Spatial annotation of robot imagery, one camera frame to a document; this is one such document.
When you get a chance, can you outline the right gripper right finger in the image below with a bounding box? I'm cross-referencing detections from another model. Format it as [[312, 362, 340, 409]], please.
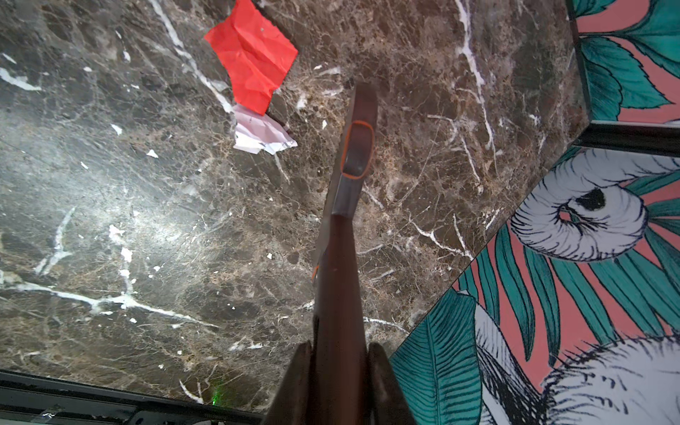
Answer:
[[368, 343, 416, 425]]

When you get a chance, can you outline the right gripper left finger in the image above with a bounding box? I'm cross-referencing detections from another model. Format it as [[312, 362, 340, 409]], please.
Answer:
[[264, 341, 313, 425]]

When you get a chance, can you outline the brown hand brush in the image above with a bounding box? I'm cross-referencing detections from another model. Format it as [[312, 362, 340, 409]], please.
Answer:
[[307, 83, 378, 424]]

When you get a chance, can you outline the white paper scrap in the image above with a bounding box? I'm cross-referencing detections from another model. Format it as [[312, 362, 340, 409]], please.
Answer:
[[234, 104, 297, 155]]

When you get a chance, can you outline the red paper scrap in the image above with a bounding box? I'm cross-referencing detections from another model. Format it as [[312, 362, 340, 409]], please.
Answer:
[[205, 0, 299, 115]]

